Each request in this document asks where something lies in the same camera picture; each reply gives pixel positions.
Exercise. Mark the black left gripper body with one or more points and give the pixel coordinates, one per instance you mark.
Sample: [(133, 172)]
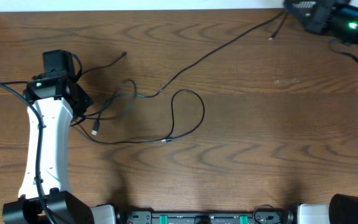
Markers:
[(84, 101)]

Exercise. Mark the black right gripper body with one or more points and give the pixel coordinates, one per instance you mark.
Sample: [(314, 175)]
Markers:
[(314, 17)]

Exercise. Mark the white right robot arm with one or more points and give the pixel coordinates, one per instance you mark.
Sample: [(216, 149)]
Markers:
[(338, 19)]

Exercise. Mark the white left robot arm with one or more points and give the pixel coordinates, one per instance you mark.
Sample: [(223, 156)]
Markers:
[(54, 99)]

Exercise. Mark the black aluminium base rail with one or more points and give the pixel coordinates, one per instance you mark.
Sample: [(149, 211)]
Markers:
[(263, 214)]

